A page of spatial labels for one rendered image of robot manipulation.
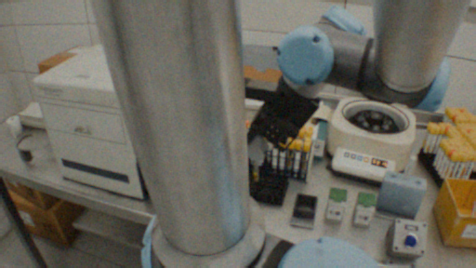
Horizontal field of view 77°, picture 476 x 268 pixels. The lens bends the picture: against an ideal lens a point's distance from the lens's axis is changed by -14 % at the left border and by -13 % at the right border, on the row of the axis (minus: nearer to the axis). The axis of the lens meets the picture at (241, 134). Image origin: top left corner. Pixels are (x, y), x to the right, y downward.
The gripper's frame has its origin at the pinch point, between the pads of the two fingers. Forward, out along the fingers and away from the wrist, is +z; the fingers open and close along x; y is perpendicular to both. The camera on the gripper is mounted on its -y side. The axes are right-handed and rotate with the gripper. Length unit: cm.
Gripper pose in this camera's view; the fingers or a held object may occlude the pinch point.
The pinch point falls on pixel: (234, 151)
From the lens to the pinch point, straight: 71.9
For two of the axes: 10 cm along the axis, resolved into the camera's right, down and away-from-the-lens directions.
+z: -4.8, 6.6, 5.8
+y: 8.3, 5.6, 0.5
